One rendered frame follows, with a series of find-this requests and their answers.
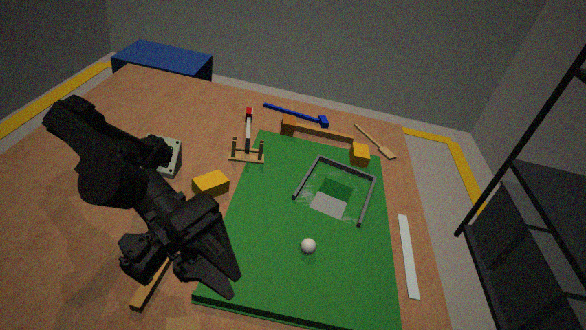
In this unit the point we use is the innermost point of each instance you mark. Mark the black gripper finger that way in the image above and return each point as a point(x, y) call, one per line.
point(211, 241)
point(210, 276)

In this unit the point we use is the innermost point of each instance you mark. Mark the pale grey flat strip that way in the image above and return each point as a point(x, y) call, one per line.
point(407, 250)

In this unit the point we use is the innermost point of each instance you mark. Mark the small brown cube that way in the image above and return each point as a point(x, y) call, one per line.
point(183, 323)

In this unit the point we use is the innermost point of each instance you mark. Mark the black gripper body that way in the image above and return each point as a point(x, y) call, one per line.
point(179, 218)

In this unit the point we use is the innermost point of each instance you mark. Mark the blue putter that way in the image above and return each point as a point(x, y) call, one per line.
point(322, 120)

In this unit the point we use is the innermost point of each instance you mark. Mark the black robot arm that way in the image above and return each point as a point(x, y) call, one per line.
point(110, 175)

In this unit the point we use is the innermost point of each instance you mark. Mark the green putting mat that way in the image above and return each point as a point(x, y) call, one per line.
point(350, 278)

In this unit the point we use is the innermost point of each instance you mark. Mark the yellow block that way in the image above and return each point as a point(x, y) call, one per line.
point(214, 183)
point(359, 155)

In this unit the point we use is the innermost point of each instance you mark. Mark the white golf ball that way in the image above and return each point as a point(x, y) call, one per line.
point(308, 246)

